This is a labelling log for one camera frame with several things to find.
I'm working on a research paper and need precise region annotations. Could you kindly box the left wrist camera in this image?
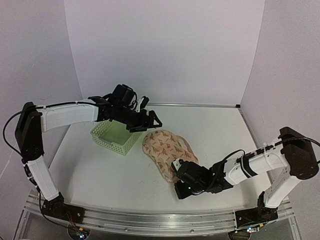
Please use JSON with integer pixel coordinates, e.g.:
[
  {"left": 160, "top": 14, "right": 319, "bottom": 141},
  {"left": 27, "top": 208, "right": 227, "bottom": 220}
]
[{"left": 135, "top": 96, "right": 150, "bottom": 113}]

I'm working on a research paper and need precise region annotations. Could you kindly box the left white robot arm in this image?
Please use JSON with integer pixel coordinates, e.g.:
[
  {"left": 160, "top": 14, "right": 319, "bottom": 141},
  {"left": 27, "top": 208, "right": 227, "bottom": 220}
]
[{"left": 11, "top": 84, "right": 163, "bottom": 219}]

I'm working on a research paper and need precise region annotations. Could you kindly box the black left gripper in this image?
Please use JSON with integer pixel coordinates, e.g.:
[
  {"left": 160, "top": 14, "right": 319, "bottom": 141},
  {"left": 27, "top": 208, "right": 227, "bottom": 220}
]
[{"left": 115, "top": 105, "right": 163, "bottom": 134}]

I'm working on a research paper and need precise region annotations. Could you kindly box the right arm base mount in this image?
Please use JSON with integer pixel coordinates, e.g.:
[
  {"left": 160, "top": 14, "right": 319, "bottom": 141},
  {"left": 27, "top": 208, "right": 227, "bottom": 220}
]
[{"left": 235, "top": 198, "right": 278, "bottom": 230}]

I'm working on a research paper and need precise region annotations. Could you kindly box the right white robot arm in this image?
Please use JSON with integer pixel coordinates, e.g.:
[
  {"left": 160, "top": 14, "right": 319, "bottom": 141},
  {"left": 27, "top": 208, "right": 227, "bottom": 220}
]
[{"left": 171, "top": 127, "right": 320, "bottom": 222}]

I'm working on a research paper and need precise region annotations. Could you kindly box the green plastic basket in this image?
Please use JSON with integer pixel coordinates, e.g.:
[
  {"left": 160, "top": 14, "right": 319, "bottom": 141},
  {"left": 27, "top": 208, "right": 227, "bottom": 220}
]
[{"left": 90, "top": 120, "right": 142, "bottom": 156}]

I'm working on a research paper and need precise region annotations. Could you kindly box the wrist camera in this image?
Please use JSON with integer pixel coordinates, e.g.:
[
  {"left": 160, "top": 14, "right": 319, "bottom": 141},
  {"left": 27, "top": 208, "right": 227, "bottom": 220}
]
[
  {"left": 135, "top": 96, "right": 150, "bottom": 113},
  {"left": 171, "top": 158, "right": 184, "bottom": 173}
]

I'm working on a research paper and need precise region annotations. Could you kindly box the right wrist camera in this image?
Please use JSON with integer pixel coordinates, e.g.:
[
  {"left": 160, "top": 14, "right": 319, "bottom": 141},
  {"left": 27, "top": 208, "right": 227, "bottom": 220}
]
[{"left": 171, "top": 158, "right": 184, "bottom": 173}]

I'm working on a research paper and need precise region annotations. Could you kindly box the aluminium front rail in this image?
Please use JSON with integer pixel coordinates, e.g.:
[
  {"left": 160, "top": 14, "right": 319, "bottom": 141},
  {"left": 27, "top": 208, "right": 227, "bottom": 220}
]
[{"left": 23, "top": 189, "right": 295, "bottom": 232}]

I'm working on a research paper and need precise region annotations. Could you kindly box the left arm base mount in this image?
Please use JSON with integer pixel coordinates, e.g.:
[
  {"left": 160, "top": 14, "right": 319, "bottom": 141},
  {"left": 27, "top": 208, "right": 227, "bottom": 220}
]
[{"left": 36, "top": 187, "right": 85, "bottom": 224}]

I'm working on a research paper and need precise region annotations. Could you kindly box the floral mesh laundry bag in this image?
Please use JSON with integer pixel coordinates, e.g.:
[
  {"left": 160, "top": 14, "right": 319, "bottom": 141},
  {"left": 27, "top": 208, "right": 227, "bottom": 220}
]
[{"left": 142, "top": 129, "right": 199, "bottom": 183}]

